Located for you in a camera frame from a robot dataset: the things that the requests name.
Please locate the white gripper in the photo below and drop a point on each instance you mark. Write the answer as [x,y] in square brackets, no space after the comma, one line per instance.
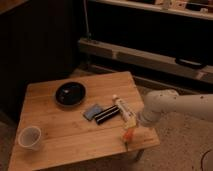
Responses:
[128,115]

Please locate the orange pepper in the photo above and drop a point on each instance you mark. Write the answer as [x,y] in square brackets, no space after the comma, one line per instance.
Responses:
[128,135]

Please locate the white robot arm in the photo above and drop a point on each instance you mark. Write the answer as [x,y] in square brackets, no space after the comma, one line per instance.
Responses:
[166,101]

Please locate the black ceramic bowl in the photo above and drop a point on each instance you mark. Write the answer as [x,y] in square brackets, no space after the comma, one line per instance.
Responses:
[70,94]

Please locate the black striped block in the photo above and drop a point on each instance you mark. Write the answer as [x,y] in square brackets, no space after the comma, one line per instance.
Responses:
[106,114]

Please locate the long grey baseboard shelf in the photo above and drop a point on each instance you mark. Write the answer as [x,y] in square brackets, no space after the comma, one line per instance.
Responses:
[144,59]

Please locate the wooden folding table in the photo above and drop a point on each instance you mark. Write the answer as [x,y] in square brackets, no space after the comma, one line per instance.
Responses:
[67,136]

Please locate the thin metal pole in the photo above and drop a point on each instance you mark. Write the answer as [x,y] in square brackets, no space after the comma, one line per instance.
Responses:
[88,33]

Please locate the clear plastic cup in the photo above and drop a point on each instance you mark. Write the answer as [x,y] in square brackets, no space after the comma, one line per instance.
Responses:
[30,138]

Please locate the upper wooden shelf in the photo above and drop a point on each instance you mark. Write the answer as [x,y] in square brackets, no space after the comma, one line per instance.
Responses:
[156,8]

